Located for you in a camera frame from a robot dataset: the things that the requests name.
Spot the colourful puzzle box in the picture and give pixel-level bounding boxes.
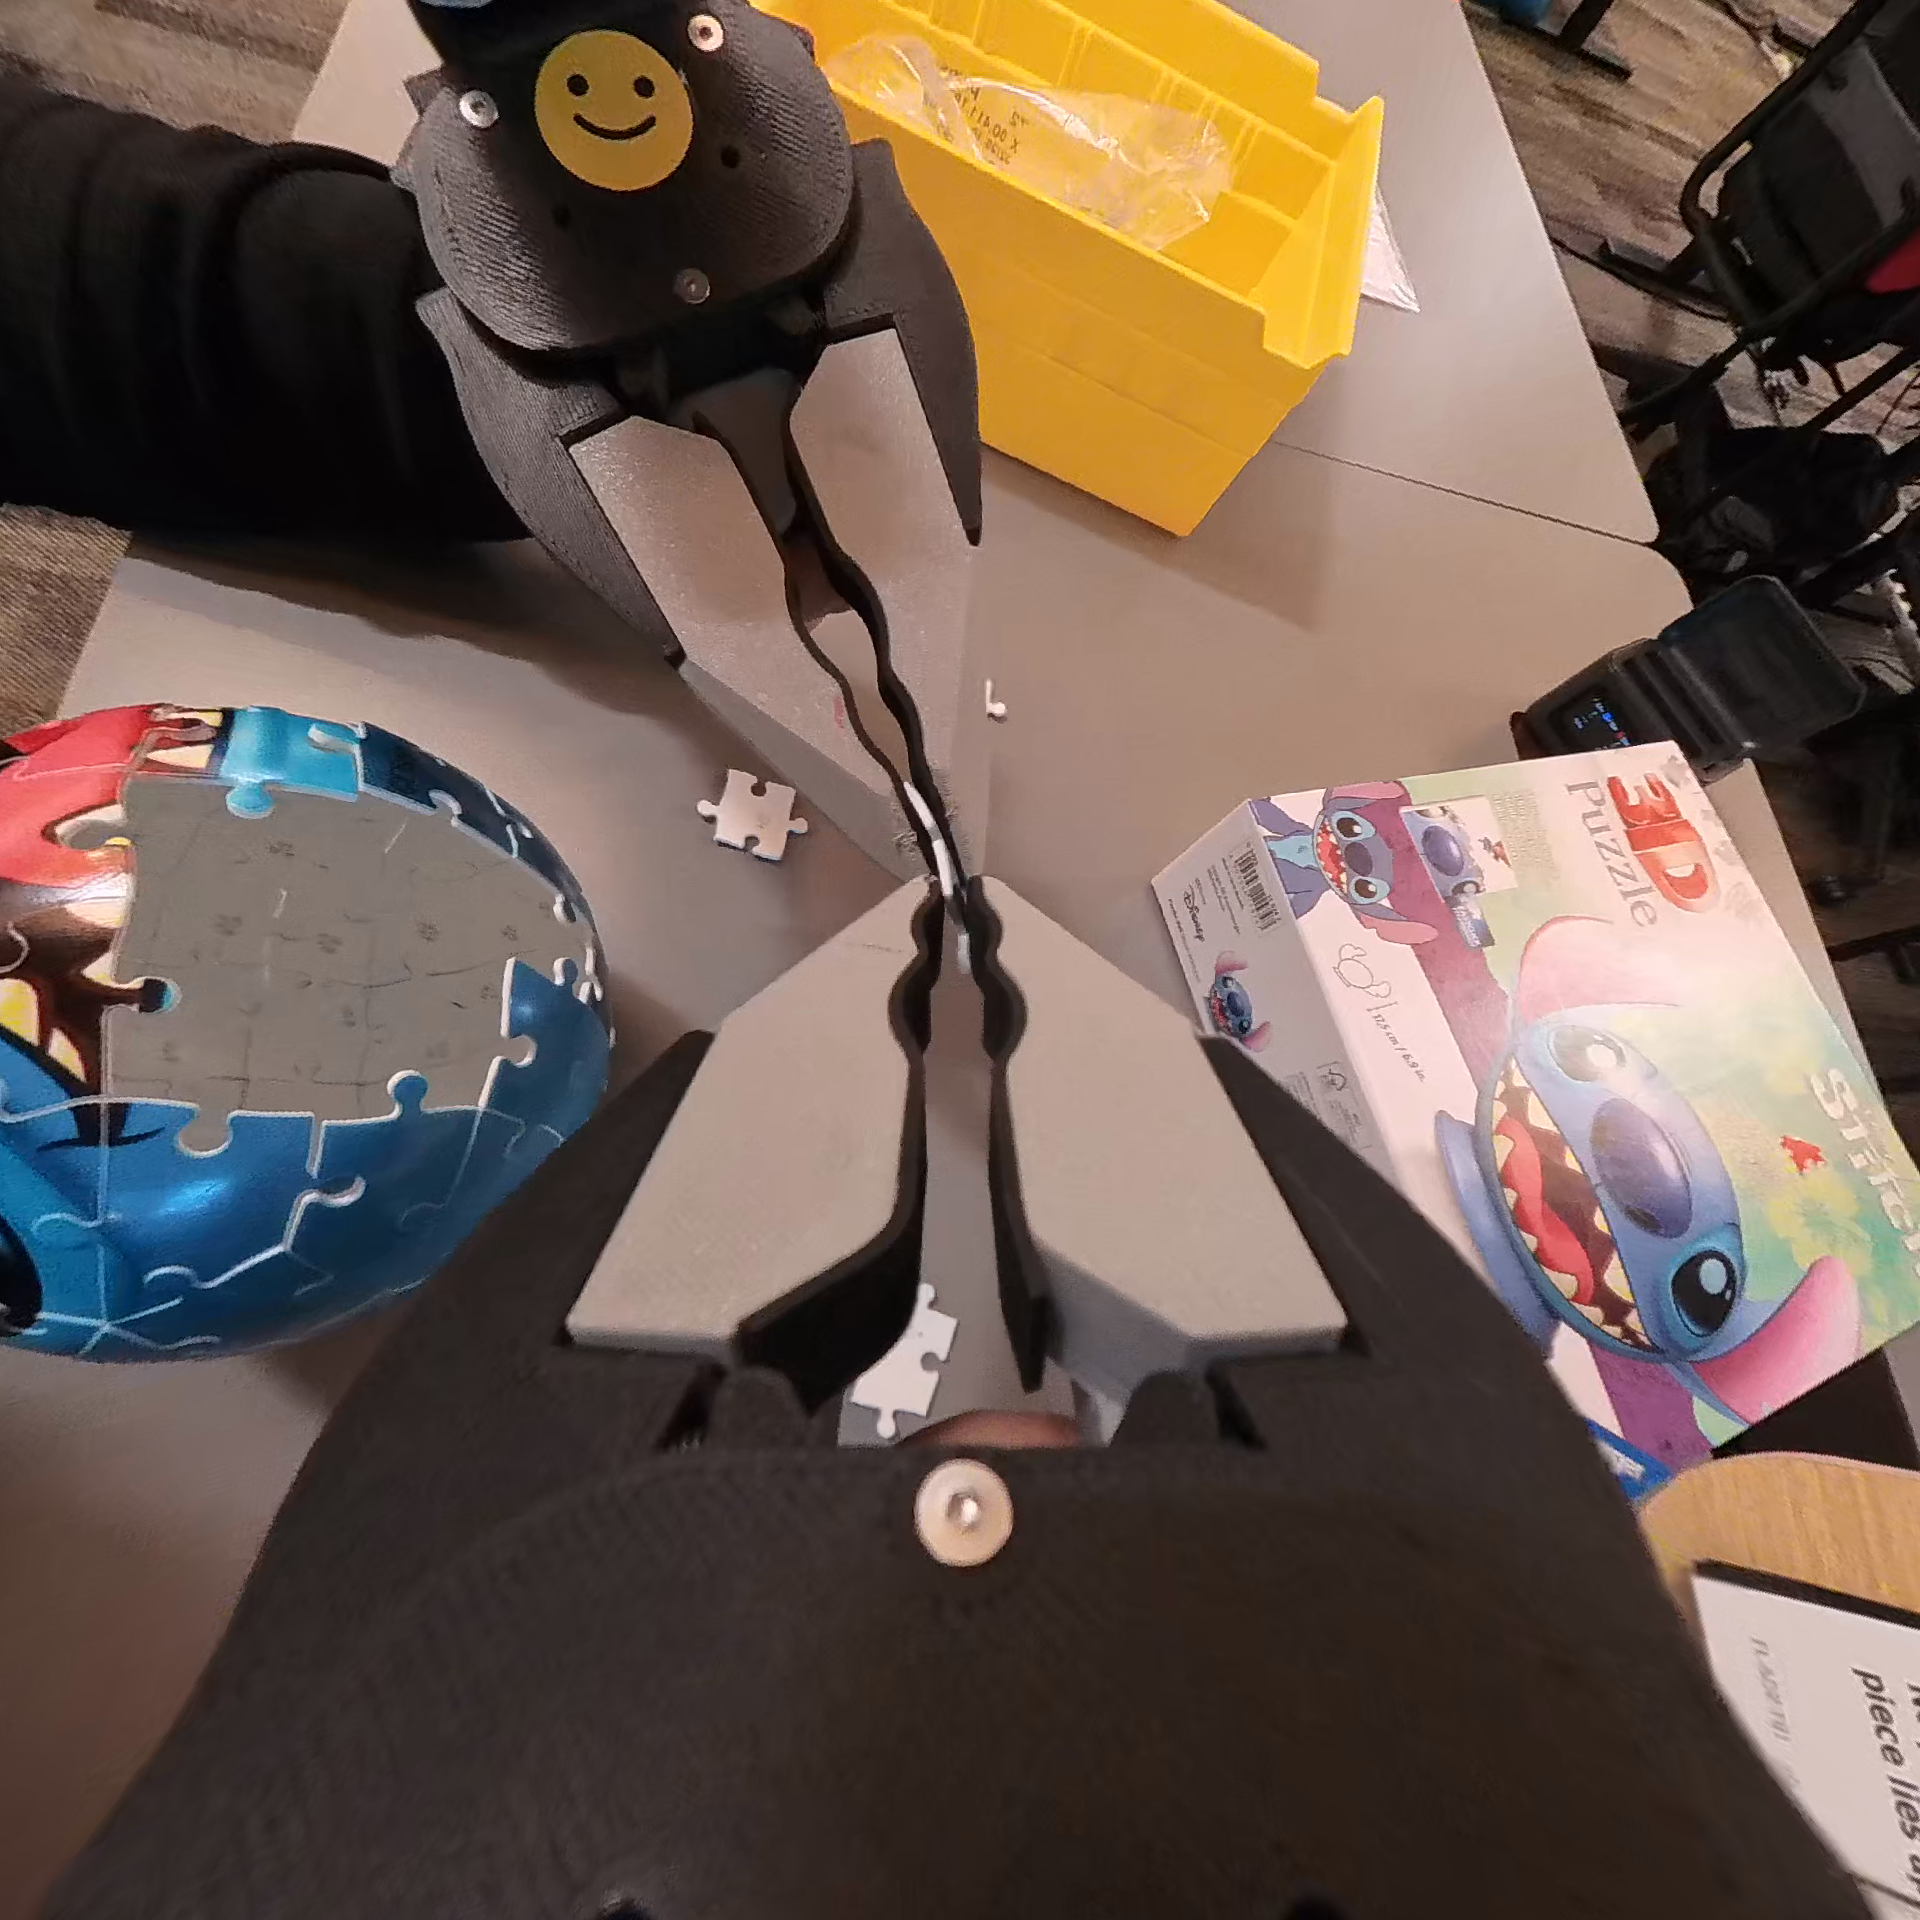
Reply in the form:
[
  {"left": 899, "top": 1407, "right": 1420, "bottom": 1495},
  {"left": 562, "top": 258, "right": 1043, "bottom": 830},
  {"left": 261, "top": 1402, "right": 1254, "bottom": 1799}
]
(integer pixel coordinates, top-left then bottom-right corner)
[{"left": 1153, "top": 742, "right": 1920, "bottom": 1501}]

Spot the person's left forearm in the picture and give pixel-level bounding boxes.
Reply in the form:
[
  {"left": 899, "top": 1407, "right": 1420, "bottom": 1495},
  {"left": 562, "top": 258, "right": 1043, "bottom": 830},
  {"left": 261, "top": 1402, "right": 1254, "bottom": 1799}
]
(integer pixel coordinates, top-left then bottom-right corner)
[{"left": 0, "top": 75, "right": 528, "bottom": 541}]

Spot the blue puzzle ball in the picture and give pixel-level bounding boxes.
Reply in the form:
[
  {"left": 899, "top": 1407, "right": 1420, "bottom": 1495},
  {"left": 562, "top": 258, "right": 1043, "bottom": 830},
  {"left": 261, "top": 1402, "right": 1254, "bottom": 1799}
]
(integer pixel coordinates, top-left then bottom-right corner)
[{"left": 0, "top": 703, "right": 614, "bottom": 1365}]

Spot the white puzzle piece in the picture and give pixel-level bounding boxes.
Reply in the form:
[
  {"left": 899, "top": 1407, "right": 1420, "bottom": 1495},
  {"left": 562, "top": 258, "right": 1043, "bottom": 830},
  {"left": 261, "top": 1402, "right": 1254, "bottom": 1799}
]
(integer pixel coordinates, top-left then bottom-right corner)
[
  {"left": 694, "top": 767, "right": 811, "bottom": 863},
  {"left": 896, "top": 780, "right": 973, "bottom": 976},
  {"left": 844, "top": 1283, "right": 962, "bottom": 1445}
]

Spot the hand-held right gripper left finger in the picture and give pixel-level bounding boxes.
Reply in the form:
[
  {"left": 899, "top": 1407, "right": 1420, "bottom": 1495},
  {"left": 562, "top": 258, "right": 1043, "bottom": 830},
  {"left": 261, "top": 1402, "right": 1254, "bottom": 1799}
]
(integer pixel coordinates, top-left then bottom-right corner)
[{"left": 562, "top": 877, "right": 962, "bottom": 1415}]

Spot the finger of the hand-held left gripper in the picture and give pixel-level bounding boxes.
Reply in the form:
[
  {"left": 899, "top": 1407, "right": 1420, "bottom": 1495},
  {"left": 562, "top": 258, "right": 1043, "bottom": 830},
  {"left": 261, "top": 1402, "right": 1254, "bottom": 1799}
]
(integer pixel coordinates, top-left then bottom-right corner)
[
  {"left": 787, "top": 328, "right": 994, "bottom": 887},
  {"left": 566, "top": 406, "right": 934, "bottom": 887}
]

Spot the round wooden board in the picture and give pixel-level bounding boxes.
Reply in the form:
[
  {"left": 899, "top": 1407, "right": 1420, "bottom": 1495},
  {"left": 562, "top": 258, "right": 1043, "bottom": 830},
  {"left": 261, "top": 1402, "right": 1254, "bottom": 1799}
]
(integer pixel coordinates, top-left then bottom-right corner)
[{"left": 1640, "top": 1451, "right": 1920, "bottom": 1629}]

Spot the yellow plastic bin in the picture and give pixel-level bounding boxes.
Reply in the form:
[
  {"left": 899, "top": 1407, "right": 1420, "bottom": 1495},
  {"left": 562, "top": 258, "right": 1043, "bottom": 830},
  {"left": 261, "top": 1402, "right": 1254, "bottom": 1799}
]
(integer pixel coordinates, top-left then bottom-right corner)
[{"left": 756, "top": 0, "right": 1385, "bottom": 536}]

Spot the white instruction sheet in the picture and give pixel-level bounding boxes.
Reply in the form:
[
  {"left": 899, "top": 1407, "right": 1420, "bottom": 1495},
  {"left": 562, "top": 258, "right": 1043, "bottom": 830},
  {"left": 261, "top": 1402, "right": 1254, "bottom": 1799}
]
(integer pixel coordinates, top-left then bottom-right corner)
[{"left": 1692, "top": 1558, "right": 1920, "bottom": 1910}]

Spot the person's right hand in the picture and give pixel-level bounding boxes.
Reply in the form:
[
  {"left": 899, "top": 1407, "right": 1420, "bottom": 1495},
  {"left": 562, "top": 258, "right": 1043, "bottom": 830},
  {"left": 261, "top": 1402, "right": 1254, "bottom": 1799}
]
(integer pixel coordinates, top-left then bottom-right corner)
[{"left": 900, "top": 1407, "right": 1085, "bottom": 1451}]

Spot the black battery pack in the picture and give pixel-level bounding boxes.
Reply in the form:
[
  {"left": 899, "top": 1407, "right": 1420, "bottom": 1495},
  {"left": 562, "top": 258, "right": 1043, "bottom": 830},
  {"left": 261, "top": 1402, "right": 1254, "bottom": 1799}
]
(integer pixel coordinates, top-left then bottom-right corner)
[{"left": 1510, "top": 575, "right": 1870, "bottom": 782}]

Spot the white paper sheet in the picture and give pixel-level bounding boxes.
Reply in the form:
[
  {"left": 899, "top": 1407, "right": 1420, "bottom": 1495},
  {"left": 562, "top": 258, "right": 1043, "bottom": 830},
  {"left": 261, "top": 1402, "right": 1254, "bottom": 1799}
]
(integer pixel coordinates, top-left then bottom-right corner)
[{"left": 1358, "top": 181, "right": 1420, "bottom": 314}]

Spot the clear plastic bag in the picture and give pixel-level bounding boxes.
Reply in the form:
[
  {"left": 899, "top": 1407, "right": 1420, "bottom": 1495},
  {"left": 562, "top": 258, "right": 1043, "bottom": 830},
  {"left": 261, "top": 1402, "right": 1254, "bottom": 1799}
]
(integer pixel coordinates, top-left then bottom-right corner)
[{"left": 822, "top": 32, "right": 1238, "bottom": 248}]

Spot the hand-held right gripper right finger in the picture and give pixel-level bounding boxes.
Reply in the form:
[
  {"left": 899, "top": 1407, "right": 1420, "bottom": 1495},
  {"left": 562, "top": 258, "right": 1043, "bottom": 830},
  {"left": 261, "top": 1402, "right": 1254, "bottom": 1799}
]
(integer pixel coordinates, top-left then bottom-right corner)
[{"left": 964, "top": 874, "right": 1353, "bottom": 1397}]

